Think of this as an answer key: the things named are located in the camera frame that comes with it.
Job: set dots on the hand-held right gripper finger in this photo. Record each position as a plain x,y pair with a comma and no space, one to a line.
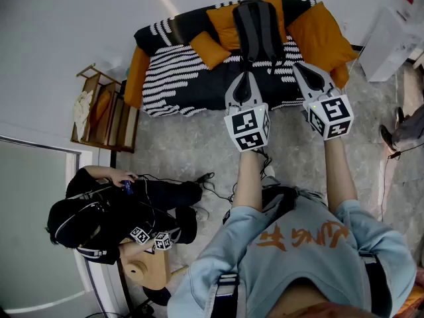
329,81
303,89

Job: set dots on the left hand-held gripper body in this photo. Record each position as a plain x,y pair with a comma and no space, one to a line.
246,128

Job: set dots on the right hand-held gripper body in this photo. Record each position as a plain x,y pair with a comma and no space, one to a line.
331,118

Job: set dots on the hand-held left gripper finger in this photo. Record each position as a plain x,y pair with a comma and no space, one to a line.
231,94
257,94

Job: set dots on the black white striped sofa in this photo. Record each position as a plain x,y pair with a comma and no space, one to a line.
198,88

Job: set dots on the grey black backpack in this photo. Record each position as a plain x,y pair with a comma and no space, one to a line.
258,28

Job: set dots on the person's right forearm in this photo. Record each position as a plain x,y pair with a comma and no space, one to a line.
339,177

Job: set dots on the person's left forearm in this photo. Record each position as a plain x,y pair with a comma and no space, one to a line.
246,184

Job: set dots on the large orange side cushion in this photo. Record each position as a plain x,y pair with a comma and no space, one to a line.
318,35

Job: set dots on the small orange pillow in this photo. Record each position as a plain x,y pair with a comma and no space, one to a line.
208,50

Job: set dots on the white cabinet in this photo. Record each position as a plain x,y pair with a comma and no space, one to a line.
387,45

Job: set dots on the large orange back cushion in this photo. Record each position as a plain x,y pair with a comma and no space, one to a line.
221,22

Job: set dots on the person's dark trousers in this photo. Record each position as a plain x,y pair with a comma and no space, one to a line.
278,197

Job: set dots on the wooden rack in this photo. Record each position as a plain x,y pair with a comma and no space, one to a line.
129,128

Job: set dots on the orange cushion in rack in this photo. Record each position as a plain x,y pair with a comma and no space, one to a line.
101,108

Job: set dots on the small blue device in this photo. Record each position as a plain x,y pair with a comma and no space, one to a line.
127,187

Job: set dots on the person's light blue shirt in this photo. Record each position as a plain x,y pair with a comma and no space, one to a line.
281,267

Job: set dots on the white cloth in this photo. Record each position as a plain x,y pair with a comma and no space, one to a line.
83,111

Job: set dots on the light wooden stool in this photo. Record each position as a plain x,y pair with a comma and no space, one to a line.
150,270

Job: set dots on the frosted glass door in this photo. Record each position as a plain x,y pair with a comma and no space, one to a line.
30,210

